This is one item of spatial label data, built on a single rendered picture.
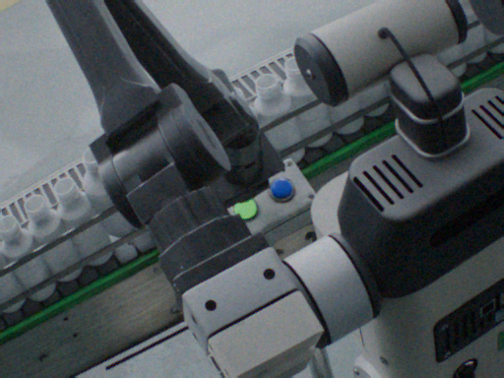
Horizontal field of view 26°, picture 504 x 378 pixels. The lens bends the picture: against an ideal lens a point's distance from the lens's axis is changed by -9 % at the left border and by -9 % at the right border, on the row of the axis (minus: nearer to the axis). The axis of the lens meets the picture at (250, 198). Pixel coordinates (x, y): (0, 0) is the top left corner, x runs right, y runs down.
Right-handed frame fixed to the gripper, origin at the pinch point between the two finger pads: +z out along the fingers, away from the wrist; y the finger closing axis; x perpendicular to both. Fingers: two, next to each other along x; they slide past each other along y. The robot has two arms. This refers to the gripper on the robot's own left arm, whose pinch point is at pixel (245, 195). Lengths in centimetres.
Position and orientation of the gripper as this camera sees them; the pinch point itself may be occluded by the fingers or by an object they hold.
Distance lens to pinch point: 167.2
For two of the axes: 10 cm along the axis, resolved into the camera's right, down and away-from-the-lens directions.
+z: 0.5, 4.3, 9.0
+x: 5.0, 7.7, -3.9
